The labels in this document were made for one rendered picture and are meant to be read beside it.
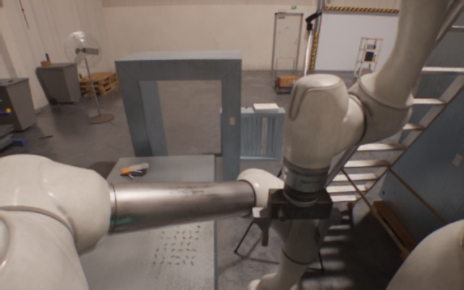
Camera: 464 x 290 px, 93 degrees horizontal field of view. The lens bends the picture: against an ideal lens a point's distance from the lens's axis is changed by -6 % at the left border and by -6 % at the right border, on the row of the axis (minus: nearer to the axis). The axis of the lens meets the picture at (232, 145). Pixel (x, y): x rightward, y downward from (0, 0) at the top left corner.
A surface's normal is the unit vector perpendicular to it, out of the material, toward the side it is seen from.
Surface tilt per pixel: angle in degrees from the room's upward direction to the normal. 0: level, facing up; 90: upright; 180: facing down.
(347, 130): 87
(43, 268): 71
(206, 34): 90
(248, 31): 90
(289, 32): 90
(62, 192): 40
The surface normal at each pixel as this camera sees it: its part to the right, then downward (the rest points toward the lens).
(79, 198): 0.76, -0.54
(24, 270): 0.88, -0.45
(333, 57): 0.00, 0.47
